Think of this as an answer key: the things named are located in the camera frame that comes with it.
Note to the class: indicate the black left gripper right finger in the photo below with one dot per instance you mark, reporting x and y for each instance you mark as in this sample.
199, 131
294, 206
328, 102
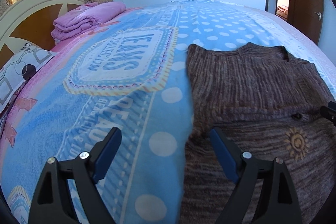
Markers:
277, 201

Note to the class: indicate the silver door handle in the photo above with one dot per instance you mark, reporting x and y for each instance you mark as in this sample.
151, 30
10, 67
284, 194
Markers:
319, 14

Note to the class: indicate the white wooden headboard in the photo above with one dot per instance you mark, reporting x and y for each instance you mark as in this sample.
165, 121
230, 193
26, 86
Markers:
31, 21

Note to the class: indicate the grey patterned pillow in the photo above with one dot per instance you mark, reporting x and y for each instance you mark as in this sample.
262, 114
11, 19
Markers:
20, 67

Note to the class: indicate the brown knitted sweater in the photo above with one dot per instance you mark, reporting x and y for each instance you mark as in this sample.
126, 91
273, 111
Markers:
267, 102

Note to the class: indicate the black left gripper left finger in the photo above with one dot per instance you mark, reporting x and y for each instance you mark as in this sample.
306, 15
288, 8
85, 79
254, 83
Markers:
52, 202

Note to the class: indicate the folded purple quilt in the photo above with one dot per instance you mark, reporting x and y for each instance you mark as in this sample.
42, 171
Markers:
82, 18

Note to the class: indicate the blue polka dot blanket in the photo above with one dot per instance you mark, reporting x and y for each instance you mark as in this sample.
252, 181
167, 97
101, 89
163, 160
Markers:
131, 74

